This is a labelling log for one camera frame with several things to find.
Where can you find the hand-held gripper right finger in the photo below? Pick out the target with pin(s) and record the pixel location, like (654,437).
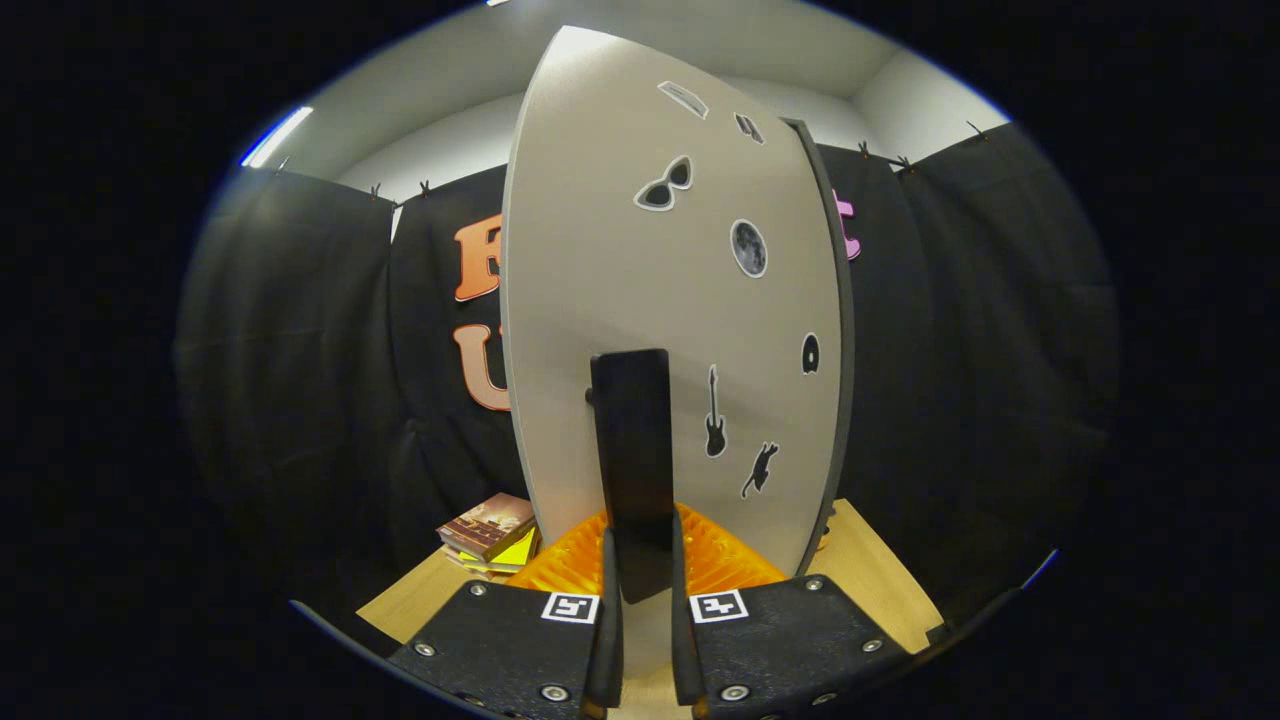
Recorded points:
(683,640)

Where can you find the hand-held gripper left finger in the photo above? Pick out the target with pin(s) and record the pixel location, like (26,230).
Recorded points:
(612,640)

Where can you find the dark grey shoe cabinet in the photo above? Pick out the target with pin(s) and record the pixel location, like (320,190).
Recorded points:
(846,330)

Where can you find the beige shoe cabinet door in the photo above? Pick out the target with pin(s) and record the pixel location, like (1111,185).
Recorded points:
(600,250)

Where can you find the yellow book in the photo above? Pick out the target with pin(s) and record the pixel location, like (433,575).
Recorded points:
(517,552)

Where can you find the brown book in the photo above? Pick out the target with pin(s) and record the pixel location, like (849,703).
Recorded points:
(490,525)

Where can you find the black backdrop cloth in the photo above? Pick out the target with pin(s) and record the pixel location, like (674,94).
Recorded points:
(300,350)

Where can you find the narrow ceiling light strip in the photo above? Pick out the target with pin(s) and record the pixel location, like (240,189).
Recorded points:
(275,137)

